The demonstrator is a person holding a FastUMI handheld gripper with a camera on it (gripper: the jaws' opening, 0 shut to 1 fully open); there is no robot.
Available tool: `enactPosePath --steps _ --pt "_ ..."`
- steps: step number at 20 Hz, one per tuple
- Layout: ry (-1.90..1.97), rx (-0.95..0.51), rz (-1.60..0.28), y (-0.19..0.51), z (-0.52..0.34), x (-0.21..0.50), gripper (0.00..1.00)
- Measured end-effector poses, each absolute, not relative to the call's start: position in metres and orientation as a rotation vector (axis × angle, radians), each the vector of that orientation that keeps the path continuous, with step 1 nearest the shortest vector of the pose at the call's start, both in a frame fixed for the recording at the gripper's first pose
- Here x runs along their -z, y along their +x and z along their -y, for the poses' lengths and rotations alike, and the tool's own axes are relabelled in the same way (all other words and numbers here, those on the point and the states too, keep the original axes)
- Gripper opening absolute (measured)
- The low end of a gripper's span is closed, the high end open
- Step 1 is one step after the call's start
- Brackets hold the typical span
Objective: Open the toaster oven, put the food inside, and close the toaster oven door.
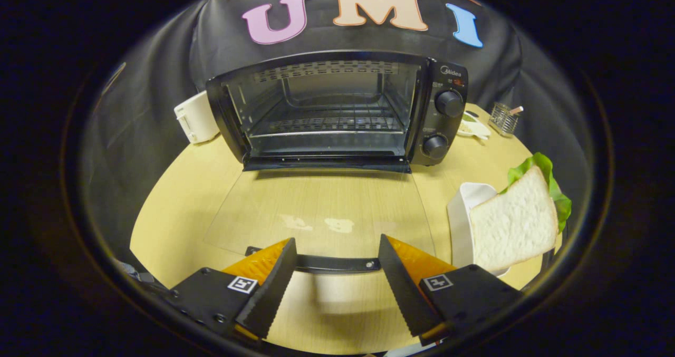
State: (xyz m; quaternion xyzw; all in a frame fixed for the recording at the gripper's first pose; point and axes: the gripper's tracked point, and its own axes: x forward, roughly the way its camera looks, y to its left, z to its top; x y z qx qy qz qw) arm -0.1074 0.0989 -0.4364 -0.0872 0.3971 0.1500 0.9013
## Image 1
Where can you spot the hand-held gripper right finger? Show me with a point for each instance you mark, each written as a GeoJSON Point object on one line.
{"type": "Point", "coordinates": [403, 288]}

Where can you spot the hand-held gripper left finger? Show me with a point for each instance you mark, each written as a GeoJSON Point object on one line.
{"type": "Point", "coordinates": [271, 288]}

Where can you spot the white bread lettuce sandwich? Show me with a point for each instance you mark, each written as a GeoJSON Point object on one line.
{"type": "Point", "coordinates": [514, 225]}

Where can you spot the black toaster oven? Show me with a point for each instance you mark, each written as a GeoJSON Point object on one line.
{"type": "Point", "coordinates": [448, 130]}

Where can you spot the white pop-up toaster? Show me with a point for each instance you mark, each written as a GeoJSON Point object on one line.
{"type": "Point", "coordinates": [198, 117]}

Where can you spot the white square plate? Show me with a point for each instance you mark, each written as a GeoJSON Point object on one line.
{"type": "Point", "coordinates": [463, 214]}

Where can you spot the divided white dish of grains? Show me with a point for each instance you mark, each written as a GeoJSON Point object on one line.
{"type": "Point", "coordinates": [472, 128]}

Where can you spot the clear utensil holder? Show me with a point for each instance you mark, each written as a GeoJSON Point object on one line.
{"type": "Point", "coordinates": [502, 121]}

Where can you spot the wooden stick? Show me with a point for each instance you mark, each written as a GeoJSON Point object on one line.
{"type": "Point", "coordinates": [516, 110]}

